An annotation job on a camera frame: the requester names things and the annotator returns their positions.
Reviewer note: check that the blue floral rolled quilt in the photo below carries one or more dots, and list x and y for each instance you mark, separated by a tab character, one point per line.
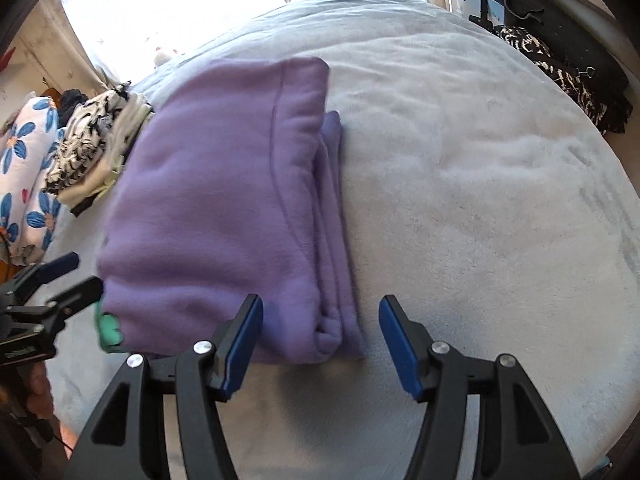
25	170

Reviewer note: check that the beige floral curtain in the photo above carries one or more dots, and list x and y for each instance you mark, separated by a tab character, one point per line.
65	45

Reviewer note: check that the black fuzzy cloth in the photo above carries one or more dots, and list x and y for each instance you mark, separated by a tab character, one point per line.
72	99

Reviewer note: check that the black folded garment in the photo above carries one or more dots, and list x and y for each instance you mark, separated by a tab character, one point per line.
82	206

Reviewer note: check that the white plush toy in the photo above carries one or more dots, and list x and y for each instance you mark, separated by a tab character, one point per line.
162	57

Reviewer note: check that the grey fleece blanket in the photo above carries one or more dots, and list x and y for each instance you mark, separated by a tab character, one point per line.
475	210

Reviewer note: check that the purple zip hoodie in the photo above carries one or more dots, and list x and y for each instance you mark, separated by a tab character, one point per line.
215	200

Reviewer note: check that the black and white patterned cloth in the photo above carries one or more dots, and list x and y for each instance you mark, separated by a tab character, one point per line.
565	75

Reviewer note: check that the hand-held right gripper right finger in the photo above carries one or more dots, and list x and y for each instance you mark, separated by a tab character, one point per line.
400	345

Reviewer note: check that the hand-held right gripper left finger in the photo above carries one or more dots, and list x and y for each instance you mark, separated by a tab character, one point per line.
245	345

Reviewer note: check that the red wall shelf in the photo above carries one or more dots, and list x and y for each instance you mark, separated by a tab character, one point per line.
6	57

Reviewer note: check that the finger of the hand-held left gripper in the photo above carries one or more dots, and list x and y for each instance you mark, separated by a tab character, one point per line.
57	264
75	296

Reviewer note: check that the blue and white box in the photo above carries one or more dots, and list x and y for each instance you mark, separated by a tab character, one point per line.
467	2

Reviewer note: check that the black bag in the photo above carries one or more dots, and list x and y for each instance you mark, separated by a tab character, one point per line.
565	25

